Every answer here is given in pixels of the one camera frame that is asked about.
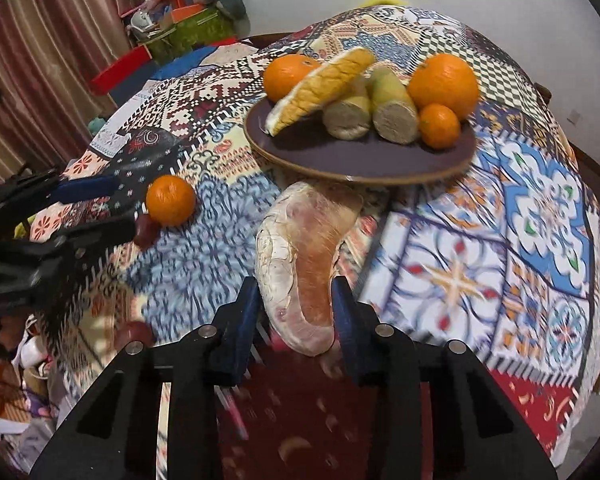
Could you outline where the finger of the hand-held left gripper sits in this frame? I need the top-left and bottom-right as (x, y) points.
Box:
(0, 170), (127, 211)
(0, 217), (139, 306)

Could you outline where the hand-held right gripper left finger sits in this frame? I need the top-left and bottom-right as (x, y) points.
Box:
(30, 276), (264, 480)

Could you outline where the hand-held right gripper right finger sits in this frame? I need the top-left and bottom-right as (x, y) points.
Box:
(330, 276), (559, 480)

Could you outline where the red jujube date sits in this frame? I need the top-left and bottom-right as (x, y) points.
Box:
(115, 321), (155, 348)
(133, 214), (161, 250)

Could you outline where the small mandarin orange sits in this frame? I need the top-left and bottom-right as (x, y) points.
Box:
(419, 103), (462, 150)
(145, 175), (197, 227)

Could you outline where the large peeled pomelo segment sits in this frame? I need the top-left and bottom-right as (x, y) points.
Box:
(255, 181), (363, 358)

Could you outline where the purple round plate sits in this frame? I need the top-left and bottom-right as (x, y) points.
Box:
(243, 92), (478, 186)

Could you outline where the green sugarcane piece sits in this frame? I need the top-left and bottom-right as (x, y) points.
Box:
(322, 77), (372, 141)
(370, 67), (421, 146)

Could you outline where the large orange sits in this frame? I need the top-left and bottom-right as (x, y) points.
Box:
(407, 53), (481, 121)
(263, 54), (323, 103)

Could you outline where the yellow baguette piece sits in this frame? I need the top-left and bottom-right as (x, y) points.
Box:
(265, 47), (377, 137)

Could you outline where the striped brown curtain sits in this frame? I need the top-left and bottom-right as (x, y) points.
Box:
(0, 0), (148, 183)

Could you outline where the red box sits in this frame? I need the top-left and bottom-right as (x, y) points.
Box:
(91, 45), (154, 95)

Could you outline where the blue cloth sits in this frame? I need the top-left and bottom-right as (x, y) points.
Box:
(155, 46), (216, 79)

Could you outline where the green cardboard box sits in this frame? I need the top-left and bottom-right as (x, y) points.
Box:
(145, 7), (238, 59)

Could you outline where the orange box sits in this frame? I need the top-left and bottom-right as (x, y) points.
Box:
(170, 4), (218, 23)

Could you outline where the pile of papers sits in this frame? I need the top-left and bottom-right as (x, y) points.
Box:
(0, 390), (61, 466)

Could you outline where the patterned patchwork tablecloth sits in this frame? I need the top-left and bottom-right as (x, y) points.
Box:
(30, 5), (600, 480)

